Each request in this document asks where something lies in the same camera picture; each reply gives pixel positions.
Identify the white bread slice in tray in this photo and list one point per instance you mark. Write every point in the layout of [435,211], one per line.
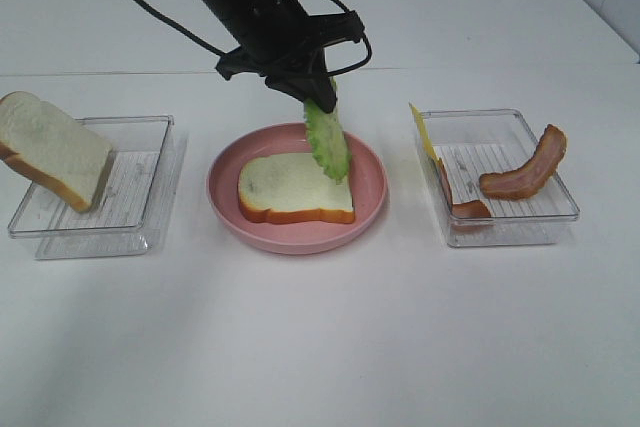
[47,146]

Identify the clear right plastic tray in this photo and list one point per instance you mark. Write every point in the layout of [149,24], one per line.
[475,142]

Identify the bread slice with orange crust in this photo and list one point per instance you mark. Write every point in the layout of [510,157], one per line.
[291,188]

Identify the clear plastic tray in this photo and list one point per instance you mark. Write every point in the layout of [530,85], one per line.
[131,213]
[475,142]

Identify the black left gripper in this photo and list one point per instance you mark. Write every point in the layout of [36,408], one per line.
[281,42]

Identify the pink round plate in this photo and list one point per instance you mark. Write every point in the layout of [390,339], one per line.
[367,179]

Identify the yellow cheese slice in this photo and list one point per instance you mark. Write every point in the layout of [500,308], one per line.
[424,136]

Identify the bacon strip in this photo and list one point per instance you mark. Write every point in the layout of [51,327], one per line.
[460,216]
[525,181]

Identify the clear left plastic tray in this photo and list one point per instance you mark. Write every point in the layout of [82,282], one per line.
[131,213]

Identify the green lettuce leaf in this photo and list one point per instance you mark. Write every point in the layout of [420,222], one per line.
[326,137]

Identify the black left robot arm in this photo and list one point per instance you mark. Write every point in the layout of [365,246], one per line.
[225,9]

